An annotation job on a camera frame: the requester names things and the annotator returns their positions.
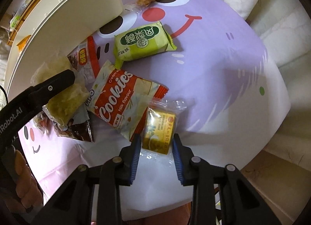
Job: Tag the white plastic storage box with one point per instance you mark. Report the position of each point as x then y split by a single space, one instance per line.
73 8

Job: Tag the red white cookie packet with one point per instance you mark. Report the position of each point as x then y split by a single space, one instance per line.
114 98

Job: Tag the red-edged packet dark snack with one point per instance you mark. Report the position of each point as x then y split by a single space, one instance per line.
85 64

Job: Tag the person's left hand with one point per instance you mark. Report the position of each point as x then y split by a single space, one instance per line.
26 181

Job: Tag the green pastry packet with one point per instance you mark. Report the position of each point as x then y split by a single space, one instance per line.
143 41

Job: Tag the yellow cake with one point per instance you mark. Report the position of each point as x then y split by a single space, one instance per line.
158 127

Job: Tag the clear packet pale flaky crisps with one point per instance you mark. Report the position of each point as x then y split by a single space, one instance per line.
63 103

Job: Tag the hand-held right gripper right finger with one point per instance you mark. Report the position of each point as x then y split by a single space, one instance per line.
177 160

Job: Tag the orange snack packet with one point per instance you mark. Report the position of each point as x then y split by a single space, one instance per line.
23 43

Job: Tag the dark brown foil packet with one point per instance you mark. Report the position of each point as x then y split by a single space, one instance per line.
77 132

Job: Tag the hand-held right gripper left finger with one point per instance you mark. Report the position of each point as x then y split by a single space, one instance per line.
134 161

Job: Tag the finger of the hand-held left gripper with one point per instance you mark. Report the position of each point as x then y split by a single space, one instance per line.
60 79

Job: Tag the cartoon printed tablecloth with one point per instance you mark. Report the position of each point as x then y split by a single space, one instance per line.
218 69

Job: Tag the white floral curtain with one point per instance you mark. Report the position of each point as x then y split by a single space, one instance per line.
279 8

